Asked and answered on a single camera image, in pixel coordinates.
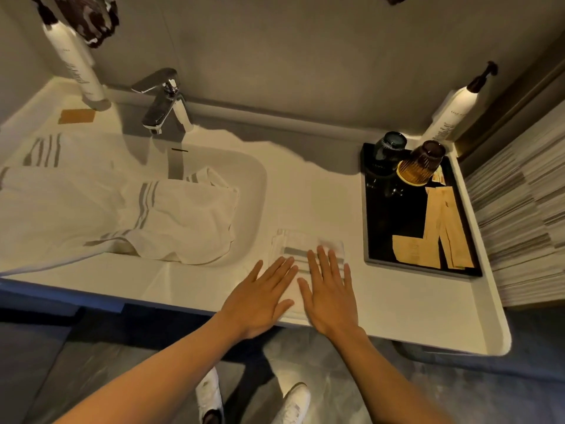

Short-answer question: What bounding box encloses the person's right hand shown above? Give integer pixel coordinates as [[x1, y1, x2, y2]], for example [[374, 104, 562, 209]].
[[297, 245, 367, 338]]

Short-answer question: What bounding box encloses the person's left hand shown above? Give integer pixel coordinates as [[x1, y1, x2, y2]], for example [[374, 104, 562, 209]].
[[219, 257, 300, 340]]

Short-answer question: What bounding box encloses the small white striped towel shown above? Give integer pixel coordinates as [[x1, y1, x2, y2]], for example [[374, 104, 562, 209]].
[[268, 228, 346, 324]]

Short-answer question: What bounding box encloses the person's left forearm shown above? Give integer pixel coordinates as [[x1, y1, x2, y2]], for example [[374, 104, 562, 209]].
[[53, 314, 248, 424]]

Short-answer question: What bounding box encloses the person's right forearm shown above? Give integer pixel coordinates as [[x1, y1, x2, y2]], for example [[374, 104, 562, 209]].
[[329, 327, 455, 424]]

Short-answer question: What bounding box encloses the wide tan paper packet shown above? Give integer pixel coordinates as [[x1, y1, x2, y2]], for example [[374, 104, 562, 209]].
[[391, 235, 438, 266]]

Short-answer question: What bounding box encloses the black rectangular tray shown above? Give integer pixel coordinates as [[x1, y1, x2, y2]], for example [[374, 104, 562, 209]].
[[360, 141, 483, 279]]

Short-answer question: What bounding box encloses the white sink basin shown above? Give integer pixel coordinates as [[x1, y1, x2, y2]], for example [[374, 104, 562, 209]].
[[116, 128, 268, 269]]

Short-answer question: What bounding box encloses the person's white right shoe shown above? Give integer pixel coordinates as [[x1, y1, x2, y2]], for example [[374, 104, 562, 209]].
[[270, 382, 312, 424]]

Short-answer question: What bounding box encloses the person's white shoe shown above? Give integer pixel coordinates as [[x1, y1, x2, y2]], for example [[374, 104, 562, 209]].
[[270, 382, 312, 424], [195, 366, 226, 424]]

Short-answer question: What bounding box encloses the large white striped towel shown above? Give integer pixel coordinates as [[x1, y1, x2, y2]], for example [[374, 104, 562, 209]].
[[0, 165, 241, 277]]

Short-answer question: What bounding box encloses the long tan paper packet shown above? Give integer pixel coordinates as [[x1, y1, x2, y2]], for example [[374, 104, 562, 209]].
[[435, 186, 476, 270], [421, 187, 460, 269]]

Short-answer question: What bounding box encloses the person's white left shoe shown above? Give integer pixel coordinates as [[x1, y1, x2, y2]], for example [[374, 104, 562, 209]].
[[195, 366, 226, 424]]

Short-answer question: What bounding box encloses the dark green glass cup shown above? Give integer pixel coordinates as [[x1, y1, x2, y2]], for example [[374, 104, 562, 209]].
[[372, 131, 410, 170]]

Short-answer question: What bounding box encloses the brown glass cup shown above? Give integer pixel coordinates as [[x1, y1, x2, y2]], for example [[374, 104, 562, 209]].
[[396, 140, 447, 187]]

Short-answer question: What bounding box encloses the chrome sink faucet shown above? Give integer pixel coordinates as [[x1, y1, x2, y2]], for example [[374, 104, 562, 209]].
[[131, 68, 195, 135]]

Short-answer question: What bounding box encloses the white pump bottle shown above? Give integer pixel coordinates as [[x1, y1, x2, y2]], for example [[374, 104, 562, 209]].
[[41, 3, 112, 112], [421, 61, 499, 145]]

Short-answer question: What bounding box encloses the flat white striped towel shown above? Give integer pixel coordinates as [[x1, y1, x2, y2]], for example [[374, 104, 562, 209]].
[[4, 132, 148, 173]]

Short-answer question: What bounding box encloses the dark patterned cloth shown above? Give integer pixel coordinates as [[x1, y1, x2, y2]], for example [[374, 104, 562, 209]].
[[29, 0, 120, 49]]

